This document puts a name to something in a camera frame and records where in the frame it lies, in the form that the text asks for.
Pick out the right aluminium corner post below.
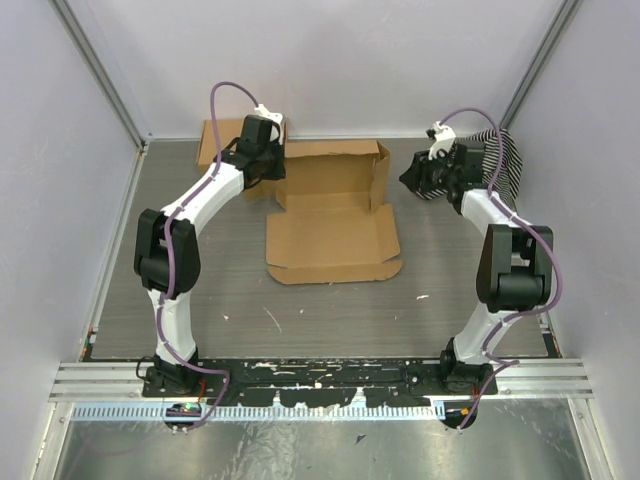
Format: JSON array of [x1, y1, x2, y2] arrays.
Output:
[[500, 0, 583, 130]]

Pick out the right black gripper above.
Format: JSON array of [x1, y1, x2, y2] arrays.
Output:
[[399, 145, 458, 193]]

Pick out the white slotted cable duct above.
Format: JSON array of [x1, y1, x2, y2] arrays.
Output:
[[70, 401, 445, 422]]

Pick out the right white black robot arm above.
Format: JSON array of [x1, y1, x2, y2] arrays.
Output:
[[399, 141, 554, 395]]

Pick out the closed brown cardboard box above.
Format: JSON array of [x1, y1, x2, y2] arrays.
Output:
[[196, 114, 285, 173]]

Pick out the aluminium front rail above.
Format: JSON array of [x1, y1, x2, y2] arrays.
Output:
[[49, 358, 593, 406]]

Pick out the black white striped cloth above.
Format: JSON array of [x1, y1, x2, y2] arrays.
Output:
[[464, 127, 524, 206]]

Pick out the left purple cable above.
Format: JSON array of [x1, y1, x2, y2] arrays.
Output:
[[154, 81, 266, 435]]

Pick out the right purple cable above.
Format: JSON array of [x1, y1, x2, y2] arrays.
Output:
[[439, 108, 566, 431]]

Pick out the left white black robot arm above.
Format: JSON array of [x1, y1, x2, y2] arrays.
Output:
[[133, 105, 286, 397]]

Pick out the brown cardboard box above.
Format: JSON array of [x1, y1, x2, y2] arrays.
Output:
[[196, 114, 285, 173], [245, 139, 403, 285]]

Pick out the purple cable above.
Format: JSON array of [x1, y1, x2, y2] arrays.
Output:
[[154, 81, 266, 435], [439, 108, 566, 431]]

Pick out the aluminium corner post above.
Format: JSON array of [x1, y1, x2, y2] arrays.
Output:
[[48, 0, 149, 151], [500, 0, 583, 130]]

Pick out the left aluminium corner post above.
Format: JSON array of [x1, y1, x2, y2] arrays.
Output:
[[48, 0, 149, 151]]

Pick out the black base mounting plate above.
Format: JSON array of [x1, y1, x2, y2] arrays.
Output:
[[137, 358, 493, 408]]

